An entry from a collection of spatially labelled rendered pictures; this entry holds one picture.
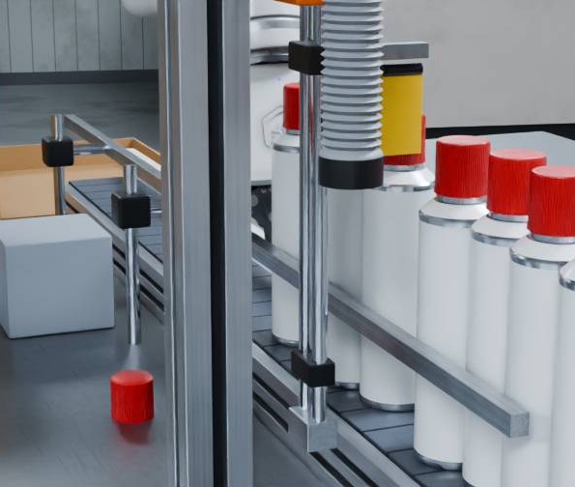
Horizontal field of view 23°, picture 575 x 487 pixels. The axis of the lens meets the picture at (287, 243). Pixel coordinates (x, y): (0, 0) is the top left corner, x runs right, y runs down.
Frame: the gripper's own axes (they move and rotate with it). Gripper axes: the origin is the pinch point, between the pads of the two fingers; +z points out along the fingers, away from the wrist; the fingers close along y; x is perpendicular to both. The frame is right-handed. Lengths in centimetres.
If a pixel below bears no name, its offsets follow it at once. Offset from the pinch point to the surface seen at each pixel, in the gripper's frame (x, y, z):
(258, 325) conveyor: 2.0, -2.5, 6.0
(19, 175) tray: 90, -5, -21
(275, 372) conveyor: -8.2, -5.1, 9.9
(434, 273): -31.8, -2.6, 4.8
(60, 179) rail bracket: 41.1, -9.5, -12.9
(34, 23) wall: 757, 134, -213
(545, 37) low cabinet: 464, 318, -123
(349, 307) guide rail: -21.9, -4.3, 6.0
